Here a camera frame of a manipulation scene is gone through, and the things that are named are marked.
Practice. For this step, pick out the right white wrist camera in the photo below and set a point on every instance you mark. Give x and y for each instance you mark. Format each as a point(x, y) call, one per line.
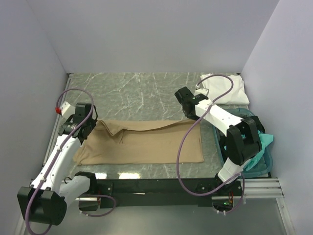
point(202, 91)

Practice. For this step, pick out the black base beam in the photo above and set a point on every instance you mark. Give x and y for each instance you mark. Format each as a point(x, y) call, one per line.
point(150, 192)

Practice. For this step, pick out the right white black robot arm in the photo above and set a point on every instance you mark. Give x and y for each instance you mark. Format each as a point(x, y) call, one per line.
point(242, 141)

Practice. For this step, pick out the black t shirt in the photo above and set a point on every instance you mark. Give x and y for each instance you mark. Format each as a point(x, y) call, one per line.
point(259, 125)

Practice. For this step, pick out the aluminium rail frame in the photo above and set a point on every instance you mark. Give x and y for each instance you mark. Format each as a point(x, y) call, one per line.
point(261, 187)

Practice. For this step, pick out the teal plastic laundry basket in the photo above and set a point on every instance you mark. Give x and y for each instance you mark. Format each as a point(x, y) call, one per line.
point(263, 167)

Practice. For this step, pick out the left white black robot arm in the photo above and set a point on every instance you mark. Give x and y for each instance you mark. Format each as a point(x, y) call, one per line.
point(46, 200)

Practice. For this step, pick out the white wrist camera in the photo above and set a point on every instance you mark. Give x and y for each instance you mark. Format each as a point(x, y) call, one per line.
point(202, 91)
point(65, 110)

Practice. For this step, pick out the folded white t shirt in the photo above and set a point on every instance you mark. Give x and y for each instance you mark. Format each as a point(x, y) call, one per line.
point(217, 85)

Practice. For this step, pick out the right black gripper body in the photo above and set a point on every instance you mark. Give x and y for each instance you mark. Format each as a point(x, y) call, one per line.
point(190, 115)

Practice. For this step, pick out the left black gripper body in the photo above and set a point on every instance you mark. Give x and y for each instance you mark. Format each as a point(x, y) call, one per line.
point(92, 124)

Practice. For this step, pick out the tan t shirt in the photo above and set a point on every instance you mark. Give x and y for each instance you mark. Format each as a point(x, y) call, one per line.
point(141, 142)

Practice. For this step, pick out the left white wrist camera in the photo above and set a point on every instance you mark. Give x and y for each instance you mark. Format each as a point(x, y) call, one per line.
point(65, 110)

